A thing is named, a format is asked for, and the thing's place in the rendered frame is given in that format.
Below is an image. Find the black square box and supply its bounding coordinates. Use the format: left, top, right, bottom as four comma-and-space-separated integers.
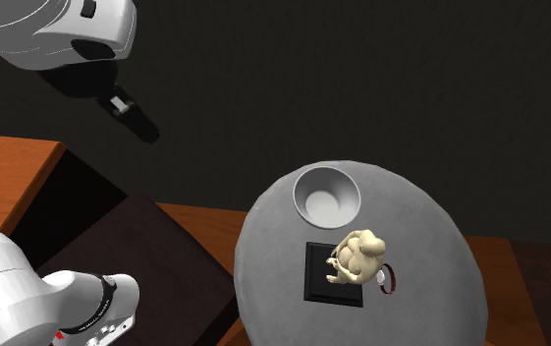
303, 241, 365, 309

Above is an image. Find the orange wooden table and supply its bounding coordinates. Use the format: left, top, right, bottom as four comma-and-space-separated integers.
0, 133, 68, 237

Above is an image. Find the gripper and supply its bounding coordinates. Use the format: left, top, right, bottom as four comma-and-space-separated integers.
36, 58, 161, 144

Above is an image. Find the grey round table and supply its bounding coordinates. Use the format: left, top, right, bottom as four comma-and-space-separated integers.
233, 159, 490, 346

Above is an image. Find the red and white ring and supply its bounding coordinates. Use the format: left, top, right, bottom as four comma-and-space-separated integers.
375, 262, 398, 296

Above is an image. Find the beige seated figure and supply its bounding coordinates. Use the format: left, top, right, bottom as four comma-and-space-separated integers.
325, 228, 388, 287

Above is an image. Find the white bowl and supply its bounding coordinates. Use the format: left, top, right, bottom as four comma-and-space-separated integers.
292, 165, 362, 230

